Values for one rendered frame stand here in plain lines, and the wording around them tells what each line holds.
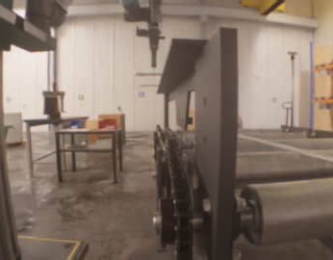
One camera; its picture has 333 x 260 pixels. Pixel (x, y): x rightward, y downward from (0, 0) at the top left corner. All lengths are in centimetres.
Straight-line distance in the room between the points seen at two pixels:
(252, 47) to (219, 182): 1233
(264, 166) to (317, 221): 31
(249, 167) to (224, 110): 42
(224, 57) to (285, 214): 27
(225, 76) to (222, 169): 12
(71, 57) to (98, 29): 193
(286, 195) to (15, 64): 1315
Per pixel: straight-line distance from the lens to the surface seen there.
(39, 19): 122
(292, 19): 1352
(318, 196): 46
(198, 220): 40
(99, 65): 1146
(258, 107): 1228
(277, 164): 73
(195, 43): 38
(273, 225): 40
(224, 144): 29
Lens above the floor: 105
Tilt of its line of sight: 5 degrees down
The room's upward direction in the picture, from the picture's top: straight up
